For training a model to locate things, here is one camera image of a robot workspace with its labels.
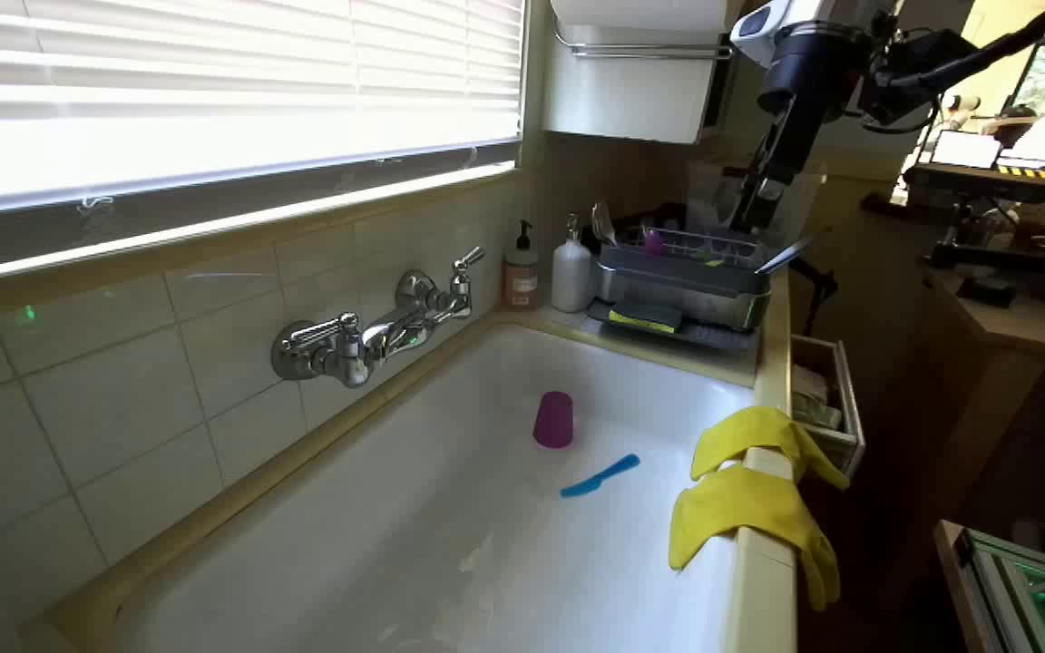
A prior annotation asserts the yellow cloth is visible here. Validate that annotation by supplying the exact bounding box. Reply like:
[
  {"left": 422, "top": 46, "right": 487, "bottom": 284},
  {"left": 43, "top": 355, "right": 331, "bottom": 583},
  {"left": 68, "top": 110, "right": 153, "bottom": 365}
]
[{"left": 663, "top": 464, "right": 845, "bottom": 615}]

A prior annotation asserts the large white window blind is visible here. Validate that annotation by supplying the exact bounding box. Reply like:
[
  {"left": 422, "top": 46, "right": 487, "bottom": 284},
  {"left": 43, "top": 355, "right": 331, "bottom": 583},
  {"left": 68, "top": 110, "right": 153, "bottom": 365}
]
[{"left": 0, "top": 0, "right": 528, "bottom": 223}]

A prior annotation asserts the yellow and teal sponge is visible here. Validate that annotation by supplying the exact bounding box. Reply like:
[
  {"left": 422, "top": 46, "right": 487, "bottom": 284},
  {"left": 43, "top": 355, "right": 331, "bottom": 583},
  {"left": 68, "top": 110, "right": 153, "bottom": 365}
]
[{"left": 601, "top": 303, "right": 682, "bottom": 341}]

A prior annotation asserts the yellow rubber glove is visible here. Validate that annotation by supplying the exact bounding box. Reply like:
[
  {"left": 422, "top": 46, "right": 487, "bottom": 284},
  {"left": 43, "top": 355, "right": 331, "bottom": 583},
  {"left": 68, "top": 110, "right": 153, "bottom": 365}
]
[{"left": 684, "top": 404, "right": 854, "bottom": 494}]

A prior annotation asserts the blue plastic knife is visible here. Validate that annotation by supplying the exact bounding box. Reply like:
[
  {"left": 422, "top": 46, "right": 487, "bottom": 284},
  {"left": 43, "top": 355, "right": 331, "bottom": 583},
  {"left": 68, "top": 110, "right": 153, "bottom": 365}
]
[{"left": 559, "top": 450, "right": 647, "bottom": 500}]

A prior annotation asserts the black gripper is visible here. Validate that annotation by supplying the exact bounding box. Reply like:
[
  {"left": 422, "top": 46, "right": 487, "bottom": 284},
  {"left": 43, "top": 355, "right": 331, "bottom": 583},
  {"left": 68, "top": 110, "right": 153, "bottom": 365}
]
[{"left": 733, "top": 34, "right": 878, "bottom": 238}]

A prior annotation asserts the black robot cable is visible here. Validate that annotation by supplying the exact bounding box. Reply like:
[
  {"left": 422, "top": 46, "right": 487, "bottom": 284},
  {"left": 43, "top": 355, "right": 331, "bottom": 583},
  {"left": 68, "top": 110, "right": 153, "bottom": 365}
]
[{"left": 953, "top": 0, "right": 1045, "bottom": 71}]

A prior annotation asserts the chrome wall tap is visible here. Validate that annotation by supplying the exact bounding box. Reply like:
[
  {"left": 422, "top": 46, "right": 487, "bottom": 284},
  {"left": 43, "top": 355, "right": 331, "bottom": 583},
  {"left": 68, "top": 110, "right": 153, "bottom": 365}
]
[{"left": 270, "top": 244, "right": 490, "bottom": 391}]

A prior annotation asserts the white sink basin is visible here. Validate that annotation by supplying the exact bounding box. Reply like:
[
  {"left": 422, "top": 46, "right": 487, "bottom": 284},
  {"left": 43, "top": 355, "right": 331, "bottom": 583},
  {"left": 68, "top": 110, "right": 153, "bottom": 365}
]
[{"left": 110, "top": 314, "right": 807, "bottom": 653}]

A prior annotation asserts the purple plastic cup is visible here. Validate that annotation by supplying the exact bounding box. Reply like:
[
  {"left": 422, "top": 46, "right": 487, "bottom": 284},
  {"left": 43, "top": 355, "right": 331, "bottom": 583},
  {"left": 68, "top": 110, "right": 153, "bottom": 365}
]
[{"left": 528, "top": 389, "right": 579, "bottom": 454}]

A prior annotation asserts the white closed wall cabinet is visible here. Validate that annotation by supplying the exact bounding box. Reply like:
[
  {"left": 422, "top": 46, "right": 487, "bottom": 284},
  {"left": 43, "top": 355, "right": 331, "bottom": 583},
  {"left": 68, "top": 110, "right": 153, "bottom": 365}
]
[{"left": 539, "top": 0, "right": 733, "bottom": 148}]

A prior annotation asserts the brown pump soap bottle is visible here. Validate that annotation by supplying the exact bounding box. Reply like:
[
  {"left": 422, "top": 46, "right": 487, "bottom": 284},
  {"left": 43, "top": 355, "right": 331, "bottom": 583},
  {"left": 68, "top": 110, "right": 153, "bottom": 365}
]
[{"left": 499, "top": 217, "right": 547, "bottom": 313}]

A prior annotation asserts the wooden desk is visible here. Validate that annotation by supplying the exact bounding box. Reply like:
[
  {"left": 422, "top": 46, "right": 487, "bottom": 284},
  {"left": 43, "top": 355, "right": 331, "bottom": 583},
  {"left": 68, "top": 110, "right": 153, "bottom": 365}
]
[{"left": 901, "top": 154, "right": 1045, "bottom": 365}]

